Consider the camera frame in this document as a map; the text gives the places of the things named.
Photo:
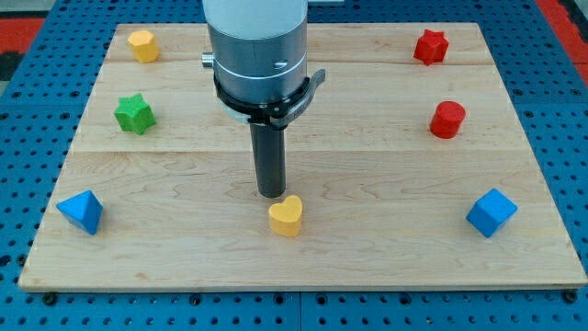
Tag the yellow heart block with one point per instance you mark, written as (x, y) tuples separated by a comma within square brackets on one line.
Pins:
[(285, 218)]

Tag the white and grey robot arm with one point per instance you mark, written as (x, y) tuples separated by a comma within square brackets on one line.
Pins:
[(259, 58)]

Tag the blue cube block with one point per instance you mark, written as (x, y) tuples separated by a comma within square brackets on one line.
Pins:
[(491, 212)]

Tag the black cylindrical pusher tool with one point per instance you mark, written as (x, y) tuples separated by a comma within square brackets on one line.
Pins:
[(269, 160)]

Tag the light wooden board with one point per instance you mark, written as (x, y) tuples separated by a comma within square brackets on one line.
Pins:
[(384, 200)]

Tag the red cylinder block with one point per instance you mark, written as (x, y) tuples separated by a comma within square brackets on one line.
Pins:
[(447, 119)]

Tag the green star block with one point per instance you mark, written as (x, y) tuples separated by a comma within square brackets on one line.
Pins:
[(134, 114)]

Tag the red star block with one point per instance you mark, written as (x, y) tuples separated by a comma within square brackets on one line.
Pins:
[(431, 47)]

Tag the yellow hexagon block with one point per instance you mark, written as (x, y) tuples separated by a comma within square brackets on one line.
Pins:
[(143, 46)]

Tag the blue triangular prism block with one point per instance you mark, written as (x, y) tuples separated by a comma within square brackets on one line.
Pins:
[(83, 210)]

